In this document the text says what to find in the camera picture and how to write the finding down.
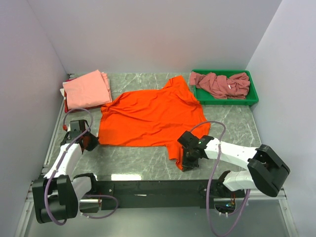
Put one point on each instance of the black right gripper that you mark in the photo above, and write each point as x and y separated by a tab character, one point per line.
187	165

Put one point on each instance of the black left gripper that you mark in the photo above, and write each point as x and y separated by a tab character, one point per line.
94	143

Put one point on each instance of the orange t-shirt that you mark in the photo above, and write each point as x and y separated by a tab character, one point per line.
152	118

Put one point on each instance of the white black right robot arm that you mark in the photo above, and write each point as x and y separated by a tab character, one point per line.
262	168

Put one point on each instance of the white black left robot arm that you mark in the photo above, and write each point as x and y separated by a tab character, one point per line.
57	194

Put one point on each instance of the black base crossbar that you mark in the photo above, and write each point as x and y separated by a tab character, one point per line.
151	194

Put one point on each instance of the folded pink t-shirt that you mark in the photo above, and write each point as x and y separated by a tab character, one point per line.
89	91

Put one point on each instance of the folded white t-shirt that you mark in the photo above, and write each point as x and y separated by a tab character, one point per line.
66	89

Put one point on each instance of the green plastic tray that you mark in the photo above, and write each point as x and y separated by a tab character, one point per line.
207	99

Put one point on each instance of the dusty rose t-shirt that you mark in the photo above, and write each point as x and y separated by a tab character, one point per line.
222	87

